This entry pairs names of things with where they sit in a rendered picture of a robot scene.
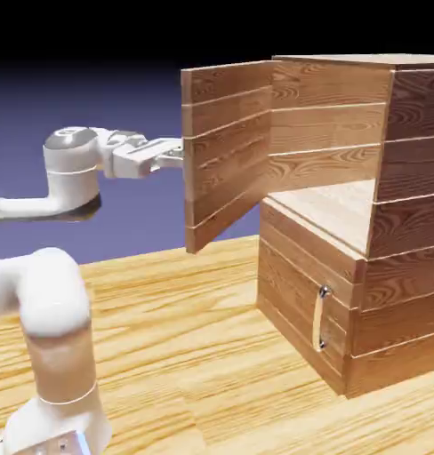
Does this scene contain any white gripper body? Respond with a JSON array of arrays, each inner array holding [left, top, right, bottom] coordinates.
[[103, 139, 162, 180]]

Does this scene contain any wood cabinet door without visible handle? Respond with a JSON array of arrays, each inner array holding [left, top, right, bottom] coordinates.
[[180, 59, 283, 255]]

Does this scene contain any light wood cabinet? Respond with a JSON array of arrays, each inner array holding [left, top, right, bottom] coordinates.
[[255, 52, 434, 400]]

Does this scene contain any curved silver door handle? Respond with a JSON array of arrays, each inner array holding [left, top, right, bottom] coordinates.
[[311, 283, 334, 354]]

